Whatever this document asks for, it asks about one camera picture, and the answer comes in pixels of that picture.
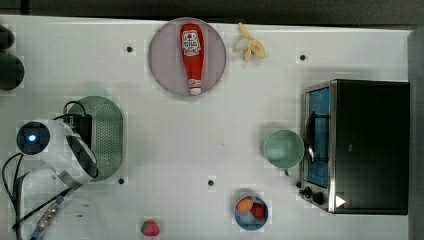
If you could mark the yellow banana peel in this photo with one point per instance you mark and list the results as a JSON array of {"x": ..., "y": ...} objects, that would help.
[{"x": 248, "y": 45}]

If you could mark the purple round plate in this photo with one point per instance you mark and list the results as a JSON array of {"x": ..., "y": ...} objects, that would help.
[{"x": 166, "y": 63}]

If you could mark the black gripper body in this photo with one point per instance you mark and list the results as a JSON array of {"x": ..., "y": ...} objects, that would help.
[{"x": 78, "y": 130}]

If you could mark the red strawberry on table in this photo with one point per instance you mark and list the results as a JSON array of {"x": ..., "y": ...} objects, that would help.
[{"x": 150, "y": 228}]

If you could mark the blue bowl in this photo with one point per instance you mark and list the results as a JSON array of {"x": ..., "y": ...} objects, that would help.
[{"x": 246, "y": 221}]

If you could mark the red strawberry in bowl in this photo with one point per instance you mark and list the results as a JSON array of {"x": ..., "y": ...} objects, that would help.
[{"x": 258, "y": 211}]

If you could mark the orange fruit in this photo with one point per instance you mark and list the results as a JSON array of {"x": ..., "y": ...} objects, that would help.
[{"x": 244, "y": 205}]

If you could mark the red ketchup bottle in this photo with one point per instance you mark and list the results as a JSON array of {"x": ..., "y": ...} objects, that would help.
[{"x": 192, "y": 50}]

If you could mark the black toaster oven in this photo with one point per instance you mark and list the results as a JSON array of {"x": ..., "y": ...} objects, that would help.
[{"x": 357, "y": 139}]

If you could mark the green mug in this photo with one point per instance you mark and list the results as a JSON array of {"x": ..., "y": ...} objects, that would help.
[{"x": 284, "y": 149}]

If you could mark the green oval strainer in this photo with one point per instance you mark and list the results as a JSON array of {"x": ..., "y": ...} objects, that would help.
[{"x": 108, "y": 132}]

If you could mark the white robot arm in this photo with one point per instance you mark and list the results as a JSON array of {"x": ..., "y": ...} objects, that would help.
[{"x": 67, "y": 164}]

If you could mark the black cylinder post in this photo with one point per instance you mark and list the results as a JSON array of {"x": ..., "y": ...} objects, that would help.
[{"x": 11, "y": 71}]

